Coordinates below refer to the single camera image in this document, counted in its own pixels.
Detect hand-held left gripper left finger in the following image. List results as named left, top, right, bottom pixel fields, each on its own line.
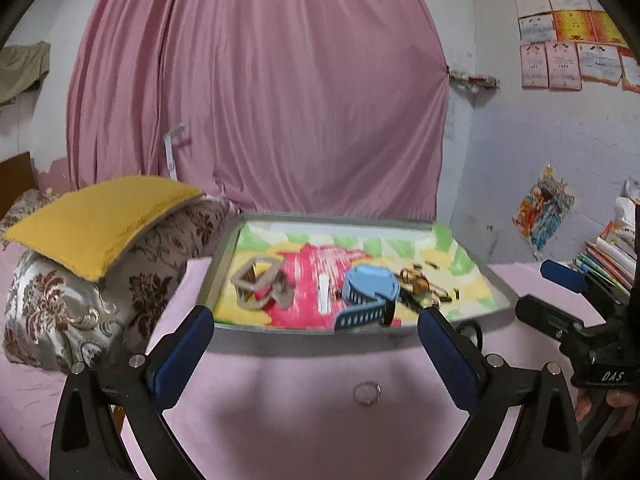
left=50, top=305, right=216, bottom=480

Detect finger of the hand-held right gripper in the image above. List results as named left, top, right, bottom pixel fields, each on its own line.
left=515, top=295, right=593, bottom=361
left=540, top=259, right=632, bottom=308

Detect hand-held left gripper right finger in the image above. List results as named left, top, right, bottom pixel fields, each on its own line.
left=416, top=306, right=584, bottom=480

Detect black hair tie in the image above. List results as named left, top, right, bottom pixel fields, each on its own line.
left=457, top=322, right=484, bottom=353

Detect grey box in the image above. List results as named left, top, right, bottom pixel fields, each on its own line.
left=196, top=212, right=512, bottom=333

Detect small dark hair clips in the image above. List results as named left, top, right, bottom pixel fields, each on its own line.
left=397, top=266, right=463, bottom=311

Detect silver ring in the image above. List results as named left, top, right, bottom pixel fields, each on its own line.
left=352, top=382, right=383, bottom=407

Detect blue hair claw clip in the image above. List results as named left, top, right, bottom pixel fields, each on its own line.
left=334, top=266, right=401, bottom=333

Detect beige hair claw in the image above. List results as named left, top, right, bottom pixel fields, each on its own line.
left=230, top=255, right=296, bottom=312

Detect person's right hand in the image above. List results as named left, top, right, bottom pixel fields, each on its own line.
left=574, top=386, right=640, bottom=423

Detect stack of books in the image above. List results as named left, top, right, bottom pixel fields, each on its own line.
left=572, top=220, right=638, bottom=296

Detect colourful printed bag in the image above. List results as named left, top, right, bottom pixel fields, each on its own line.
left=511, top=162, right=576, bottom=253

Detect white plastic bag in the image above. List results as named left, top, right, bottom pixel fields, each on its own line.
left=612, top=180, right=640, bottom=241

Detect floral satin pillow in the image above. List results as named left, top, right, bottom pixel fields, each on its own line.
left=2, top=195, right=232, bottom=373

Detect pink bed sheet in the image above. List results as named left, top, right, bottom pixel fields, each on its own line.
left=0, top=247, right=631, bottom=480

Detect colourful lining paper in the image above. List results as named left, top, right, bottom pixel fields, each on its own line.
left=212, top=221, right=501, bottom=332

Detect yellow pillow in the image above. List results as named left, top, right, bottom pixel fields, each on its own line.
left=2, top=176, right=206, bottom=282

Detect beige floral quilt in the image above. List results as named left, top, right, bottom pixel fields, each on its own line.
left=0, top=187, right=57, bottom=251

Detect wooden headboard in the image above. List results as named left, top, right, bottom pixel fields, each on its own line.
left=0, top=152, right=36, bottom=221

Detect pink curtain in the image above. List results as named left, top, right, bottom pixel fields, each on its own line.
left=66, top=0, right=449, bottom=221

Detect olive towel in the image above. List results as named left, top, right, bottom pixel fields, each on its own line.
left=0, top=42, right=52, bottom=107

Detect white plastic bracket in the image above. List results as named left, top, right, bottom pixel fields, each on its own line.
left=164, top=124, right=187, bottom=181

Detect wire wall shelf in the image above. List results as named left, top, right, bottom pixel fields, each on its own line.
left=447, top=69, right=501, bottom=92

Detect group of wall certificates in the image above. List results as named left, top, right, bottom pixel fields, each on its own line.
left=515, top=0, right=640, bottom=93

